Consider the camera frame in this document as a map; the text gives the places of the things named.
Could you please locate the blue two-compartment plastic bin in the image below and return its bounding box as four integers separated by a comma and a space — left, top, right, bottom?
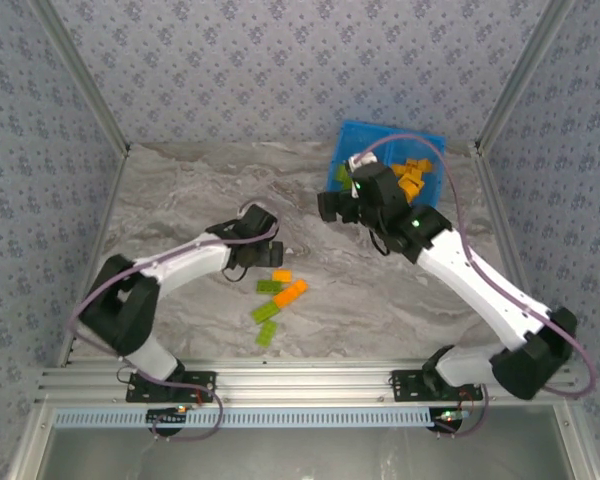
324, 118, 449, 209

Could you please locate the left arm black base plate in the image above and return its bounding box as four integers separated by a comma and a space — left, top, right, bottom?
125, 370, 217, 404

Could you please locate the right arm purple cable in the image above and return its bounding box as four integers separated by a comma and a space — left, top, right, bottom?
354, 133, 597, 439

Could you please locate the aluminium frame post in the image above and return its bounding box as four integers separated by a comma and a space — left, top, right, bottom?
27, 0, 131, 157
473, 0, 579, 152

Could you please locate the aluminium mounting rail beam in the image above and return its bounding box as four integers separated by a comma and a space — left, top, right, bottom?
34, 357, 579, 406

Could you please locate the white slotted cable duct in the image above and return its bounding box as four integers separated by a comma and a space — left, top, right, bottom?
53, 407, 431, 430

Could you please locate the long orange lego brick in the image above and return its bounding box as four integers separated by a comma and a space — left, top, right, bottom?
272, 279, 310, 308

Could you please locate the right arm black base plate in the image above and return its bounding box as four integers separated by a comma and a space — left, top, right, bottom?
389, 369, 484, 404

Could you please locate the grey metal lower panel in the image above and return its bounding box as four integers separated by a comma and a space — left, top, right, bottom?
9, 405, 600, 480

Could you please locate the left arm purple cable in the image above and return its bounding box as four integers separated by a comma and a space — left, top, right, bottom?
68, 199, 281, 444

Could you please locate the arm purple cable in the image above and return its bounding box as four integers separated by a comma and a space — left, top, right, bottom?
354, 133, 597, 439
68, 199, 281, 444

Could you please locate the aluminium table side rail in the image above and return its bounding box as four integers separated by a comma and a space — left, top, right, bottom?
57, 149, 131, 366
472, 147, 554, 364

